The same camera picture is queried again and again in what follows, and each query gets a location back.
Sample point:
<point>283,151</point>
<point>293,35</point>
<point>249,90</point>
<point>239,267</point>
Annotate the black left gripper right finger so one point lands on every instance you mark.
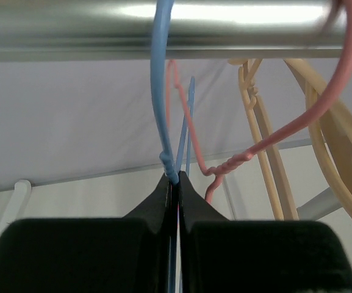
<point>221,255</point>

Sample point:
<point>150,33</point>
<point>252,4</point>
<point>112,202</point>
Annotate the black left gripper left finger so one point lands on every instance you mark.
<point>126,254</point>

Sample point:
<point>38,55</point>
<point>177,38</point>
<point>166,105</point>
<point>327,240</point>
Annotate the pink thin hanger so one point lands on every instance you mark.
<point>329,96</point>

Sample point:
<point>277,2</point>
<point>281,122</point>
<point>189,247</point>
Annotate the beige hanger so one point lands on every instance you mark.
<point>270,161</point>
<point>331,138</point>

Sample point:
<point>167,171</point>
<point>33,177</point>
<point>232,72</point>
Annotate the blue thin hanger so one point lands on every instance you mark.
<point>159,39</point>

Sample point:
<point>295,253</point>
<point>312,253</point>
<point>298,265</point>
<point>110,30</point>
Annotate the silver clothes rack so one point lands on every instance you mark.
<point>75,97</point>

